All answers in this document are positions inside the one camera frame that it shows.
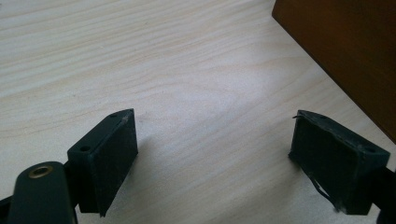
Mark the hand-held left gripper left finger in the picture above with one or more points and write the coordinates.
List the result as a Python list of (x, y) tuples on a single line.
[(106, 161)]

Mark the brown wooden compartment box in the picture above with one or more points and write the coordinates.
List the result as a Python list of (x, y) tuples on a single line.
[(348, 46)]

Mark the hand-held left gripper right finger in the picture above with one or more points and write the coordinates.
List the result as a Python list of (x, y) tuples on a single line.
[(336, 168)]

